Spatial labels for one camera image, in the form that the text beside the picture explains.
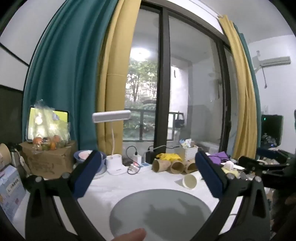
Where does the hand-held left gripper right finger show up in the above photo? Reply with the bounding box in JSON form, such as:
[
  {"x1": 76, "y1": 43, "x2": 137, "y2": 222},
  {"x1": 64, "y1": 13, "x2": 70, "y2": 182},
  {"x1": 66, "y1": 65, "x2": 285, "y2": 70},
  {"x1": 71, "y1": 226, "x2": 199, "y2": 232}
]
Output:
[{"x1": 187, "y1": 151, "x2": 271, "y2": 241}]

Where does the narrow teal curtain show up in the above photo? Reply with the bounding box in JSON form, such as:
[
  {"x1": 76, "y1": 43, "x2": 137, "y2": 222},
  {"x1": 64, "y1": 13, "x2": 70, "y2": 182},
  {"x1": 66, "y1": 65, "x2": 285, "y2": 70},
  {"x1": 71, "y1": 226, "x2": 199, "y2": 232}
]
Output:
[{"x1": 233, "y1": 23, "x2": 262, "y2": 121}]

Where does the metal thermos flask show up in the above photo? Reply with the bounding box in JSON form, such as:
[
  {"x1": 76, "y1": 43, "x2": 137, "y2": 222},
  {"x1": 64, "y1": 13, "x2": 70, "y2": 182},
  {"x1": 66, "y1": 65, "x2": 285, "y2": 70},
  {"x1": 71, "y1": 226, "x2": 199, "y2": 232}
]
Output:
[{"x1": 9, "y1": 148, "x2": 23, "y2": 168}]

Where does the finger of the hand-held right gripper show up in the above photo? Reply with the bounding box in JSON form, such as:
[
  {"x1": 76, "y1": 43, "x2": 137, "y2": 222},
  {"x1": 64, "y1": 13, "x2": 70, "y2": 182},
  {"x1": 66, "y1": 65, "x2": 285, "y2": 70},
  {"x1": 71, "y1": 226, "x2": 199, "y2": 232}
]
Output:
[
  {"x1": 256, "y1": 147, "x2": 289, "y2": 161},
  {"x1": 238, "y1": 156, "x2": 288, "y2": 180}
]

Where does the yellow crumpled cloth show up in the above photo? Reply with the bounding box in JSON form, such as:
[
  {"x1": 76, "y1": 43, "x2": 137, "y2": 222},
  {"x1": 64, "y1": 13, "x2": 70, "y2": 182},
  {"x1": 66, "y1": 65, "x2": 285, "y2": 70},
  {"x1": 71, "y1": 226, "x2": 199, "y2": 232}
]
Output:
[{"x1": 155, "y1": 152, "x2": 182, "y2": 162}]

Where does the brown cardboard box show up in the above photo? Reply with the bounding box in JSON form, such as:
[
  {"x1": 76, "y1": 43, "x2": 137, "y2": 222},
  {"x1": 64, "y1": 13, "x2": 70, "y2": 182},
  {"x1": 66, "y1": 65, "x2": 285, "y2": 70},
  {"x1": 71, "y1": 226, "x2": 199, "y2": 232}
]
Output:
[{"x1": 19, "y1": 140, "x2": 78, "y2": 180}]

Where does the black window frame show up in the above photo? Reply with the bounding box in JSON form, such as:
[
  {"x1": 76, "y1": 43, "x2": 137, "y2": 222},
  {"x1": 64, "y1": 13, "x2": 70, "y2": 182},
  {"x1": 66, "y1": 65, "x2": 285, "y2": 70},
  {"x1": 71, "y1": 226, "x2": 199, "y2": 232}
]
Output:
[{"x1": 139, "y1": 5, "x2": 233, "y2": 154}]

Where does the white woven basket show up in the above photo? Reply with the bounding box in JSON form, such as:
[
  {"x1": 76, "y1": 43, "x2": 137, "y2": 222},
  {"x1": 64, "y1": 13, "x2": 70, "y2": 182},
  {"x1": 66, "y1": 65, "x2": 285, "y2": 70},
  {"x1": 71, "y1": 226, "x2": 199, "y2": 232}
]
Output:
[{"x1": 180, "y1": 145, "x2": 199, "y2": 161}]

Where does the white desk lamp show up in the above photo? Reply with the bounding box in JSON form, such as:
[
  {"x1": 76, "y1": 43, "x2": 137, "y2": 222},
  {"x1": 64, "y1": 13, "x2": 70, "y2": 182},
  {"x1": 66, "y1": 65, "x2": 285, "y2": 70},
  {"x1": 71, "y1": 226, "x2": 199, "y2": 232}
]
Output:
[{"x1": 92, "y1": 110, "x2": 131, "y2": 176}]

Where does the brown paper cup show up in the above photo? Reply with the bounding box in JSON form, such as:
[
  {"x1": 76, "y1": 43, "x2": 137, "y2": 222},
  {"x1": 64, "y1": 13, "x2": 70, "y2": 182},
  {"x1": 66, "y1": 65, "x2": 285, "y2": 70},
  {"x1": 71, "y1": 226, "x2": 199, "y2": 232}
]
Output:
[{"x1": 0, "y1": 143, "x2": 12, "y2": 166}]

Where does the black computer case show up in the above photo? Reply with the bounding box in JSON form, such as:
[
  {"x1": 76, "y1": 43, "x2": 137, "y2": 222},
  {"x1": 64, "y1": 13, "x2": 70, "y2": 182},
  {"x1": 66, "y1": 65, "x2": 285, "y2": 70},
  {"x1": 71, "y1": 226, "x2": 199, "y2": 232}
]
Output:
[{"x1": 261, "y1": 114, "x2": 284, "y2": 147}]

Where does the black hanging bag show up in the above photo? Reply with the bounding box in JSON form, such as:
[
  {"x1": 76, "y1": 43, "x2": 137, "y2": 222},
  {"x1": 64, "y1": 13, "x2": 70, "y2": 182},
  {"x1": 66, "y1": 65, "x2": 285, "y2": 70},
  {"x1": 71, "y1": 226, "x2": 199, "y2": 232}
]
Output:
[{"x1": 174, "y1": 112, "x2": 185, "y2": 128}]

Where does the purple cloth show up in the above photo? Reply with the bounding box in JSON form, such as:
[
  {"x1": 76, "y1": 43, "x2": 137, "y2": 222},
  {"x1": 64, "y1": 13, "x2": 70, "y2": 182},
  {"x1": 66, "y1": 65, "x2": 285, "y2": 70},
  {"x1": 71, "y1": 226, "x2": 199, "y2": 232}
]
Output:
[{"x1": 209, "y1": 151, "x2": 231, "y2": 163}]

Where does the tablet with lit screen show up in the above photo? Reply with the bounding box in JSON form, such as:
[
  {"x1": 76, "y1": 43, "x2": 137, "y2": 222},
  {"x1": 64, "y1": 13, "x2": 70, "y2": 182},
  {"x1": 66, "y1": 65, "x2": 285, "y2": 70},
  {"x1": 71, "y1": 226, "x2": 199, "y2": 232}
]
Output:
[{"x1": 26, "y1": 106, "x2": 70, "y2": 142}]

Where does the person's left hand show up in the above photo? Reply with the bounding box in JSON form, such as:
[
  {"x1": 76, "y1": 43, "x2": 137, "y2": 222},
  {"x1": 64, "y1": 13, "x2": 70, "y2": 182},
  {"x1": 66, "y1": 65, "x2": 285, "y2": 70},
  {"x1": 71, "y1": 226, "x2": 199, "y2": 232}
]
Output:
[{"x1": 113, "y1": 228, "x2": 147, "y2": 241}]

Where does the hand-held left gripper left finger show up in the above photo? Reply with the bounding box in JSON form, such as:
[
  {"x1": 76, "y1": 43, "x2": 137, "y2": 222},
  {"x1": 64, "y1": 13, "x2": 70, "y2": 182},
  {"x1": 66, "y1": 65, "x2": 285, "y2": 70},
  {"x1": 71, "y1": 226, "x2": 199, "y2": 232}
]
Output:
[{"x1": 25, "y1": 150, "x2": 107, "y2": 241}]

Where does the brown cardboard tube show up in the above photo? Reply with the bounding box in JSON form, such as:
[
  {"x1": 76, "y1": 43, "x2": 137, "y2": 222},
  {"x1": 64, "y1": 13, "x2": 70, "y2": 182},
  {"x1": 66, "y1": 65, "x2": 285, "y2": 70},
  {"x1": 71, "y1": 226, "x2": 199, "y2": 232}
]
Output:
[
  {"x1": 184, "y1": 159, "x2": 198, "y2": 174},
  {"x1": 170, "y1": 160, "x2": 186, "y2": 174},
  {"x1": 152, "y1": 158, "x2": 172, "y2": 173}
]

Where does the blue and white carton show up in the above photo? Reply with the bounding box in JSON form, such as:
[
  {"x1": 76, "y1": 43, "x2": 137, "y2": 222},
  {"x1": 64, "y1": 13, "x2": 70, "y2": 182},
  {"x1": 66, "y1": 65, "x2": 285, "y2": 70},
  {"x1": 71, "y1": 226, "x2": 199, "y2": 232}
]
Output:
[{"x1": 0, "y1": 165, "x2": 27, "y2": 219}]

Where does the white paper cup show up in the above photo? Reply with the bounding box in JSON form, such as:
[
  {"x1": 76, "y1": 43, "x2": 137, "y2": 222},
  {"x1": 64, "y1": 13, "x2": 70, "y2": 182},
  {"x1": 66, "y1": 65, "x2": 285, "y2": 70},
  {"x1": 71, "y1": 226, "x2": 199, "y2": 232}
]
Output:
[{"x1": 182, "y1": 173, "x2": 201, "y2": 190}]

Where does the narrow yellow curtain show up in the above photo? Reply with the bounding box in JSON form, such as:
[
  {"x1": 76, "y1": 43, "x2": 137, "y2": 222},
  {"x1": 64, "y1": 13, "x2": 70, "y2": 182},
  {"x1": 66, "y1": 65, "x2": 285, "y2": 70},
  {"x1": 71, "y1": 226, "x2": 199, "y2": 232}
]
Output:
[{"x1": 218, "y1": 15, "x2": 262, "y2": 161}]

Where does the white power strip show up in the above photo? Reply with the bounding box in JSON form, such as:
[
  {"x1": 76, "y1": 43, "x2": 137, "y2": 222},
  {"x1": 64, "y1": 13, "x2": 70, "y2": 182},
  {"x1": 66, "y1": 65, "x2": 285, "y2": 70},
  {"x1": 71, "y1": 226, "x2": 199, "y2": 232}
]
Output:
[{"x1": 127, "y1": 162, "x2": 153, "y2": 174}]

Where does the white air conditioner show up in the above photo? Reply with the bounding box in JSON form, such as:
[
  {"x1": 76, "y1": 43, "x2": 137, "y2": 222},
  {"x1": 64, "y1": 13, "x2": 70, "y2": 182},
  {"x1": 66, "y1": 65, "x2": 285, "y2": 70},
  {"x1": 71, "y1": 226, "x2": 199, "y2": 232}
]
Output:
[{"x1": 258, "y1": 56, "x2": 291, "y2": 68}]

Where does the blue bowl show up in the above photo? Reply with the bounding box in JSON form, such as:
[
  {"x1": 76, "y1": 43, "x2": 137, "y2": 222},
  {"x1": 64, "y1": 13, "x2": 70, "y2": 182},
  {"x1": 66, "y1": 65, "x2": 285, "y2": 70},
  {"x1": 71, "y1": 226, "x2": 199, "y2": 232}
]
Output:
[{"x1": 73, "y1": 151, "x2": 107, "y2": 179}]

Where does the wide yellow curtain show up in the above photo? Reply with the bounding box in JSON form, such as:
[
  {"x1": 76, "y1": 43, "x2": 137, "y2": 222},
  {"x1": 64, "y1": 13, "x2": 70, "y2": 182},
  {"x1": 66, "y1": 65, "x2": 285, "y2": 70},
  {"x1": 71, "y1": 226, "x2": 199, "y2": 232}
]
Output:
[{"x1": 96, "y1": 0, "x2": 142, "y2": 156}]

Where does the large teal curtain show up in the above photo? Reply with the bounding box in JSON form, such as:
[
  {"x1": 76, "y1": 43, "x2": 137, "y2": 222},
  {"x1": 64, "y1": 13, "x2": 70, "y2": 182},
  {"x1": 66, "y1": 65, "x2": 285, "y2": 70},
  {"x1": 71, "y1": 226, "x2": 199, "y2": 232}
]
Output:
[{"x1": 22, "y1": 0, "x2": 123, "y2": 154}]

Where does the clear bag of fruit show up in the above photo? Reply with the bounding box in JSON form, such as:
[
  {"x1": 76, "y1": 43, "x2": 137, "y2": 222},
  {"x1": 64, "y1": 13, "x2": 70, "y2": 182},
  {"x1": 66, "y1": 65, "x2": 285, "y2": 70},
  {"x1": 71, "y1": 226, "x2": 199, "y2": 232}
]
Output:
[{"x1": 32, "y1": 100, "x2": 71, "y2": 151}]

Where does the grey round plate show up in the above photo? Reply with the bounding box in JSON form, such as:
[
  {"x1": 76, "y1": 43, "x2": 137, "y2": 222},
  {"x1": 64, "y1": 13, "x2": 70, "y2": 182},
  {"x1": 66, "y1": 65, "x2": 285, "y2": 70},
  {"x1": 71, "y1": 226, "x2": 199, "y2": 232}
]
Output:
[{"x1": 109, "y1": 189, "x2": 212, "y2": 241}]

